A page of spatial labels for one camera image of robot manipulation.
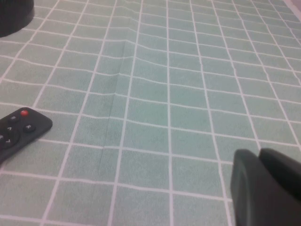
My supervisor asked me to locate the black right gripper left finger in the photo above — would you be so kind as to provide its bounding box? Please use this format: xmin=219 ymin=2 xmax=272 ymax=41
xmin=230 ymin=148 xmax=301 ymax=226

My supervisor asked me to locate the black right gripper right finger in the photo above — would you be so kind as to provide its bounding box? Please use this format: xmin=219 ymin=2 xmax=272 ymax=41
xmin=259 ymin=147 xmax=301 ymax=195

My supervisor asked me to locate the black mesh wastebasket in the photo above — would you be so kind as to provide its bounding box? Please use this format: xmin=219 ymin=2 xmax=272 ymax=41
xmin=0 ymin=0 xmax=36 ymax=39

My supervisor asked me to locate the green white checked tablecloth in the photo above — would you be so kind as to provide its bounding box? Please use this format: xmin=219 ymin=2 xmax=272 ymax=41
xmin=0 ymin=0 xmax=301 ymax=226

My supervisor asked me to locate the black remote control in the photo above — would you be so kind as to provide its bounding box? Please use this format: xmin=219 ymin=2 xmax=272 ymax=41
xmin=0 ymin=107 xmax=53 ymax=167

